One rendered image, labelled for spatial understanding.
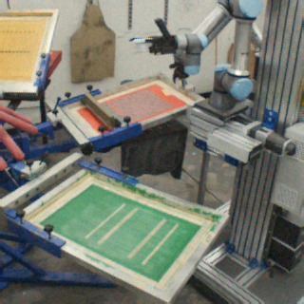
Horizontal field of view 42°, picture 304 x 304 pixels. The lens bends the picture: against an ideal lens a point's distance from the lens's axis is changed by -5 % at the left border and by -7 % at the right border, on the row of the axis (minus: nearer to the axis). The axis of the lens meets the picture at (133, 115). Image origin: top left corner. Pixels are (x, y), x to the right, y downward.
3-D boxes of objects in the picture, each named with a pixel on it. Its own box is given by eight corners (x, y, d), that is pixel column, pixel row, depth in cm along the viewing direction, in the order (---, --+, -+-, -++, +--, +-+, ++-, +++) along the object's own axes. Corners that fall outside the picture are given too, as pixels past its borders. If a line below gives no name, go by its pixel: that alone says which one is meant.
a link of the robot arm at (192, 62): (193, 67, 206) (194, 47, 202) (202, 75, 196) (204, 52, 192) (178, 68, 204) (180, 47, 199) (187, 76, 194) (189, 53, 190)
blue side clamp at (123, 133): (138, 130, 247) (137, 120, 244) (142, 133, 243) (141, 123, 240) (91, 147, 236) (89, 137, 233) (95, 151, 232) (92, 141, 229)
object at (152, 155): (176, 166, 289) (180, 123, 276) (182, 172, 282) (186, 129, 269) (116, 182, 269) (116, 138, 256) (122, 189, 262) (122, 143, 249)
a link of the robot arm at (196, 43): (207, 52, 192) (209, 35, 189) (186, 53, 189) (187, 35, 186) (200, 48, 199) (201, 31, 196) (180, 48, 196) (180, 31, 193)
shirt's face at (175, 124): (154, 104, 305) (154, 104, 305) (188, 128, 270) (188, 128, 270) (92, 116, 284) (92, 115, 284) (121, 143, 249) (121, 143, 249)
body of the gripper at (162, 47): (153, 55, 184) (178, 54, 188) (153, 36, 182) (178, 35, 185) (147, 52, 191) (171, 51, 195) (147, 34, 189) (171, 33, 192)
